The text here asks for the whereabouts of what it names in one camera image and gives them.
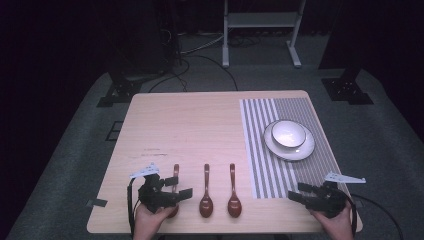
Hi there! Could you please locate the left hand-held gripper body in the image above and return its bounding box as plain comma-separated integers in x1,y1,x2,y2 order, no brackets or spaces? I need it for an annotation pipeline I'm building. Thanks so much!
129,162,182,215

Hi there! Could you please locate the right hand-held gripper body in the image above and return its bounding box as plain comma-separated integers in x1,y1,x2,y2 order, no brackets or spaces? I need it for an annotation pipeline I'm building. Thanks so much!
307,171,367,220

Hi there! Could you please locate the reddish brown spoon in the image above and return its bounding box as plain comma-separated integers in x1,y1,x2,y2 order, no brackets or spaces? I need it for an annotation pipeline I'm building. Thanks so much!
167,163,181,220
227,162,243,219
198,163,215,219

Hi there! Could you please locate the person's left hand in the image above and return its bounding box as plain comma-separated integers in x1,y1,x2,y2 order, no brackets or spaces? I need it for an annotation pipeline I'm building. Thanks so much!
132,203,178,240

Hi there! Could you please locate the person's right hand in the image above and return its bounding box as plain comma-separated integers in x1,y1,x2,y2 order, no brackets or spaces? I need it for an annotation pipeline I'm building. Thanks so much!
309,202,355,240

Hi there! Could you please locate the white bowl on plate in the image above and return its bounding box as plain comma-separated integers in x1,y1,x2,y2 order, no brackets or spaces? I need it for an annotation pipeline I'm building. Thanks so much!
262,119,316,162

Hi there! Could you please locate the grey tape strip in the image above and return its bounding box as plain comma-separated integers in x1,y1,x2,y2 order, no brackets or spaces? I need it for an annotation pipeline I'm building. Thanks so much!
86,197,109,208

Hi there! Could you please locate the grey white striped placemat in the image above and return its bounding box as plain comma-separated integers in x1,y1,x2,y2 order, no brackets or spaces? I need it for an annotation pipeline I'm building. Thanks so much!
238,97,352,200

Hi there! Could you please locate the black stand base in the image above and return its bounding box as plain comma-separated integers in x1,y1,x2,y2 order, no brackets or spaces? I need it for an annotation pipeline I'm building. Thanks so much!
318,0,375,106

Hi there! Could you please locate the black metal stand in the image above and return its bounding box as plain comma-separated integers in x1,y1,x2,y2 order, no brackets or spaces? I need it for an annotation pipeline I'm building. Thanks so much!
96,0,183,109

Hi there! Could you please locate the white metal stand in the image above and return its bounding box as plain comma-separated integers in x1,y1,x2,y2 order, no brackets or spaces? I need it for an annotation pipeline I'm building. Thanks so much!
221,0,307,70

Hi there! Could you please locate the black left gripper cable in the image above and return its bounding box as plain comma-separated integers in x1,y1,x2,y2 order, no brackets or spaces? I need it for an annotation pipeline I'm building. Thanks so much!
126,177,138,239

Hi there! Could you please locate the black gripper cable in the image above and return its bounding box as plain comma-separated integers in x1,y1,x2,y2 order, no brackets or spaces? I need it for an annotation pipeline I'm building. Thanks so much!
345,192,405,240
126,177,138,239

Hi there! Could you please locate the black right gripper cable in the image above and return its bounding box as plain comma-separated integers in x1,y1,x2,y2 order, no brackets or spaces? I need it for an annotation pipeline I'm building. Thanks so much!
345,192,405,240

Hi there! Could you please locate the black floor cable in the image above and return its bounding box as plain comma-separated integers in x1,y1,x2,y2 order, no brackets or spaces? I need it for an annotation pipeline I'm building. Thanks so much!
147,54,240,94

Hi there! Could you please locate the white floor cable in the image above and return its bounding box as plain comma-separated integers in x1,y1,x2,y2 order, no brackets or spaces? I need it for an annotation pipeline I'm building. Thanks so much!
179,32,225,56

